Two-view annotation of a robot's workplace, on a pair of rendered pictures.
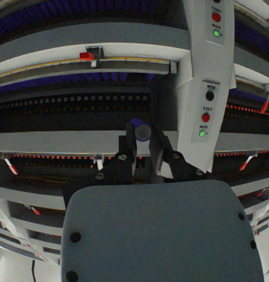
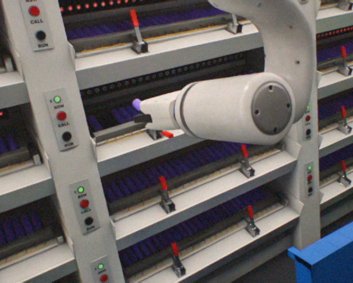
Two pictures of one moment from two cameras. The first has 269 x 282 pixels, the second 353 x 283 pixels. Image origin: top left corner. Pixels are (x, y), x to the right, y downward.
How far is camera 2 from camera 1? 0.63 m
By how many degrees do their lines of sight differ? 58
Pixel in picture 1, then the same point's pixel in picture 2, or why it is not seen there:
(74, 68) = not seen: hidden behind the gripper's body
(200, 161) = (36, 64)
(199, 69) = (85, 153)
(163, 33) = (117, 165)
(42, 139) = (190, 57)
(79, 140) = (159, 63)
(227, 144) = (3, 94)
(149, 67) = (111, 133)
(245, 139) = not seen: outside the picture
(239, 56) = (43, 188)
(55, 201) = not seen: outside the picture
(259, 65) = (5, 201)
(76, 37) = (170, 142)
